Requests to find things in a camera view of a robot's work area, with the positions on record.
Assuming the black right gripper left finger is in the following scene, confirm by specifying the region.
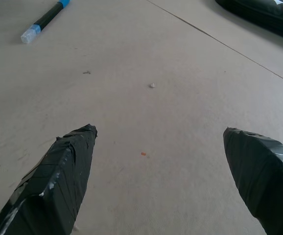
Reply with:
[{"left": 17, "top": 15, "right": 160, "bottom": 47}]
[{"left": 0, "top": 124, "right": 98, "bottom": 235}]

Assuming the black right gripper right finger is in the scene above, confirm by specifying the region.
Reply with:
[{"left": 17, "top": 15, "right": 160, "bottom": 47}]
[{"left": 223, "top": 126, "right": 283, "bottom": 235}]

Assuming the black bag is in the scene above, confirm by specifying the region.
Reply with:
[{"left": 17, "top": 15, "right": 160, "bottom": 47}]
[{"left": 214, "top": 0, "right": 283, "bottom": 45}]

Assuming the black blue marker pen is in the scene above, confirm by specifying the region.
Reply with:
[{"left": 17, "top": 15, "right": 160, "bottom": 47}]
[{"left": 20, "top": 0, "right": 72, "bottom": 45}]

